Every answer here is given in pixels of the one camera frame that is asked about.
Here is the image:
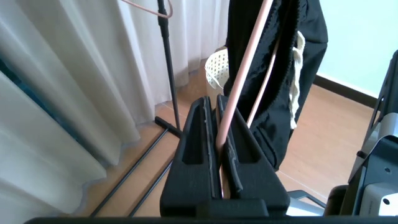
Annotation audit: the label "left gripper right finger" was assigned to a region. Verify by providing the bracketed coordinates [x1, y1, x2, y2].
[216, 94, 291, 217]

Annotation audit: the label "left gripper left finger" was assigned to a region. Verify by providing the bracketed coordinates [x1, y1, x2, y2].
[160, 96, 223, 217]

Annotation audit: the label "black shorts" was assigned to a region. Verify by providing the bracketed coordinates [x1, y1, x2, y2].
[223, 0, 329, 172]

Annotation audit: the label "pink clothes hanger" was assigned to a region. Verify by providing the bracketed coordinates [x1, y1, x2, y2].
[120, 0, 174, 19]
[215, 0, 281, 200]

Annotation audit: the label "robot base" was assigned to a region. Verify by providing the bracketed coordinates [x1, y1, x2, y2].
[285, 49, 398, 217]

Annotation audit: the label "white laundry basket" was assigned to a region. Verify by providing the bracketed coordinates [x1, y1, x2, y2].
[204, 46, 231, 109]

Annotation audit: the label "black clothes rack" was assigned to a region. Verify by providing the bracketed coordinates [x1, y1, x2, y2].
[90, 0, 183, 218]

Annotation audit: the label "window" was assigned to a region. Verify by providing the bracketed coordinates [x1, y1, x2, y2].
[0, 57, 88, 150]

